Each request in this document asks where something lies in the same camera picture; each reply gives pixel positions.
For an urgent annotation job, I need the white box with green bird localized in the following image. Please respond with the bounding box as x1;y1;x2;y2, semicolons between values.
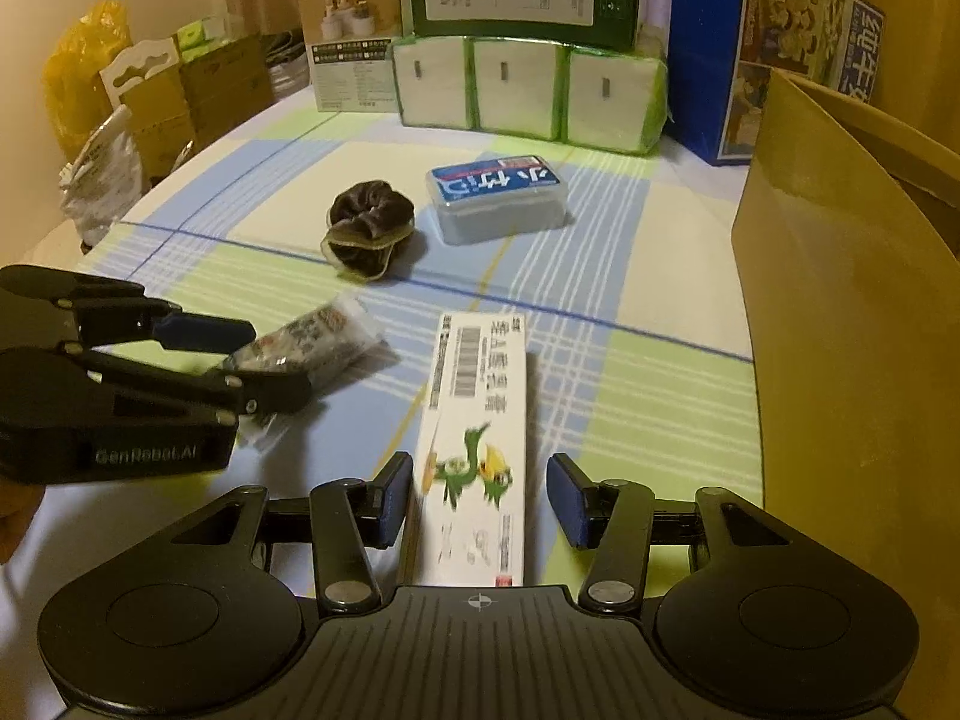
402;312;527;587

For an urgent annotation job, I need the dark brown scrunchie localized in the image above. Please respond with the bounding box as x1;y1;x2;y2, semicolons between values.
320;179;415;281

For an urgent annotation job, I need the green wrapped tissue pack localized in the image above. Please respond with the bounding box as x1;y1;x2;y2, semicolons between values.
391;36;669;156

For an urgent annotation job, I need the plaid bed sheet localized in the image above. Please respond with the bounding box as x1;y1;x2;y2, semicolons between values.
2;93;761;718

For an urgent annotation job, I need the brown cardboard boxes stack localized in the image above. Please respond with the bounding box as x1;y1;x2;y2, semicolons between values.
99;16;308;185

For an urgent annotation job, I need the blue milk carton box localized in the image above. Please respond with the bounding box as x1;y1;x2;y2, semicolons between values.
667;0;885;166

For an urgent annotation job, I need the large brown cardboard box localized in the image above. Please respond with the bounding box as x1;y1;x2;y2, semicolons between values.
732;75;958;681

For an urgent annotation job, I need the white plastic bag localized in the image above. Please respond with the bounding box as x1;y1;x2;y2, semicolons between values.
60;104;143;249

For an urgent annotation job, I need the yellow plastic bag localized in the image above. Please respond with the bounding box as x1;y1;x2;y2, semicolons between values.
41;0;132;163

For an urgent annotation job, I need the person left hand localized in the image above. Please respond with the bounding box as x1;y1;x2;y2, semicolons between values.
0;476;46;564

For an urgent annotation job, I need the grey sesame snack packet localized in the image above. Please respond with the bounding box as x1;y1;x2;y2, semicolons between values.
218;293;384;450

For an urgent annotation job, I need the wooden door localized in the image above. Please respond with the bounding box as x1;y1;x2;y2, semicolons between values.
867;0;958;149

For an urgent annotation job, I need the white beige product box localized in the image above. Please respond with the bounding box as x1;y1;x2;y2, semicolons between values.
298;0;412;112

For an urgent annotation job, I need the clear box with blue label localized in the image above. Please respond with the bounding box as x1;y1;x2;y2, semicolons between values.
427;154;568;245

